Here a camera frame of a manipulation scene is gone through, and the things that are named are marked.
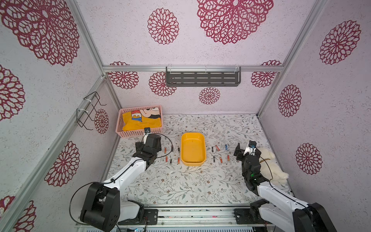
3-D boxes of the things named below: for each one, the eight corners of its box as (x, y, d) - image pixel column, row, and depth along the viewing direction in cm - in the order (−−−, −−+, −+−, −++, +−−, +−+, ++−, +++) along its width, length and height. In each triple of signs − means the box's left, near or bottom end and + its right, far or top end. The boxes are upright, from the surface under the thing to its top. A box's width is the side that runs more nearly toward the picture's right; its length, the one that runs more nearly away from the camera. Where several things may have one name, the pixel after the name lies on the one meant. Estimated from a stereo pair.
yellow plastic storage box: (180, 167, 94) (180, 162, 89) (181, 137, 109) (181, 132, 104) (206, 167, 94) (207, 162, 89) (203, 137, 109) (204, 132, 104)
